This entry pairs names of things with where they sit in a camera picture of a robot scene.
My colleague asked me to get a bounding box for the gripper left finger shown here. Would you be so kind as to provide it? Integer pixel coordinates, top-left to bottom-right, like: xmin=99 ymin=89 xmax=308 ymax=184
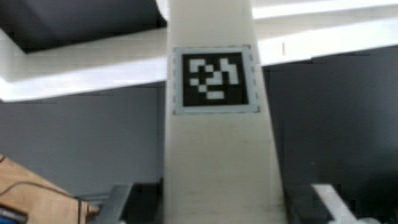
xmin=93 ymin=184 xmax=133 ymax=224

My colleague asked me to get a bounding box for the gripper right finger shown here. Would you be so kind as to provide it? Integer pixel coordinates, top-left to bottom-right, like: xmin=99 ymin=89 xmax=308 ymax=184
xmin=312 ymin=184 xmax=371 ymax=224

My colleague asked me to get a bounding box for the white leg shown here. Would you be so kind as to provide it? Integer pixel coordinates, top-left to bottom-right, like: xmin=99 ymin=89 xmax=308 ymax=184
xmin=161 ymin=0 xmax=287 ymax=224

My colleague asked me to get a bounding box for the white desk top tray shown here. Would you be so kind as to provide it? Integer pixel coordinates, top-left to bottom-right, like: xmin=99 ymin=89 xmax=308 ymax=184
xmin=154 ymin=0 xmax=398 ymax=19

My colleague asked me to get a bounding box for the white front fence bar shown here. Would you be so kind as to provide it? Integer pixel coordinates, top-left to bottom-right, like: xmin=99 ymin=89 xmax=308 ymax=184
xmin=0 ymin=15 xmax=398 ymax=102

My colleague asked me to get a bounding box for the wooden board with cable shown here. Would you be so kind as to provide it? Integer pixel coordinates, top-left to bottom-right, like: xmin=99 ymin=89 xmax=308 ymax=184
xmin=0 ymin=155 xmax=99 ymax=224

